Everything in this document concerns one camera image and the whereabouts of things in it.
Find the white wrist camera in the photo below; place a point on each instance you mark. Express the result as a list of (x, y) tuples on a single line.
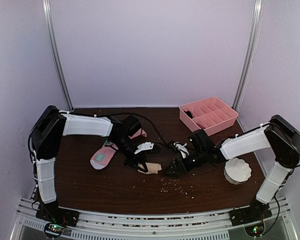
[(146, 146), (182, 149)]

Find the left circuit board with leds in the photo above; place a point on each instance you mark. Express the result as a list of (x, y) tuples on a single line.
[(53, 230)]

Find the circuit board with leds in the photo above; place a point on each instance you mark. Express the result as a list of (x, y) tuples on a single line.
[(255, 230), (53, 230)]

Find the left aluminium frame post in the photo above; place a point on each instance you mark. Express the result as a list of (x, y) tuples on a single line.
[(55, 53)]

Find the striped beige maroon sock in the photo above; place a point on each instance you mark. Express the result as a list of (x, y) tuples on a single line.
[(153, 168)]

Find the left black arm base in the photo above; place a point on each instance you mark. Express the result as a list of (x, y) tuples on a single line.
[(64, 217)]

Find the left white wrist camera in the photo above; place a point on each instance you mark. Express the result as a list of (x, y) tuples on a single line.
[(146, 146)]

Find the white scalloped bowl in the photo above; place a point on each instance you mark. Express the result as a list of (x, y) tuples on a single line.
[(237, 171)]

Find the pink patterned sock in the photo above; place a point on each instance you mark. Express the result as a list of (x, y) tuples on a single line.
[(103, 156)]

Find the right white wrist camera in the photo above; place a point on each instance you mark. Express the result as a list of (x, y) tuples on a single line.
[(182, 149)]

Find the pink divided organizer tray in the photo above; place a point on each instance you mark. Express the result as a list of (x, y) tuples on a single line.
[(210, 114)]

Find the aluminium front rail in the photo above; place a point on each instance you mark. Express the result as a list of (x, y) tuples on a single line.
[(92, 225)]

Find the right aluminium frame post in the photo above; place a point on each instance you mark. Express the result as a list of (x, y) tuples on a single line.
[(250, 51)]

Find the aluminium frame post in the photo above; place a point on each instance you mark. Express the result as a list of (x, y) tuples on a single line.
[(250, 51), (55, 53)]

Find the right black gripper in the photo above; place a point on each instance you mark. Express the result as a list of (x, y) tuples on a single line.
[(175, 164)]

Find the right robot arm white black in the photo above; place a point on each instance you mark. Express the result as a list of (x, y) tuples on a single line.
[(276, 137)]

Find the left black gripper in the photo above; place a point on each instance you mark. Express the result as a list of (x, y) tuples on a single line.
[(140, 158)]

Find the black item in tray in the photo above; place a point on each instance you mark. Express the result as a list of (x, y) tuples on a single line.
[(189, 114)]

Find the right circuit board with leds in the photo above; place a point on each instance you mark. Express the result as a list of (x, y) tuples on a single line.
[(255, 230)]

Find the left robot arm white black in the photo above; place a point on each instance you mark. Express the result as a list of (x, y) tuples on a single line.
[(46, 135)]

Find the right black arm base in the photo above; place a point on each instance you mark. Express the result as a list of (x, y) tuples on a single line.
[(247, 215)]

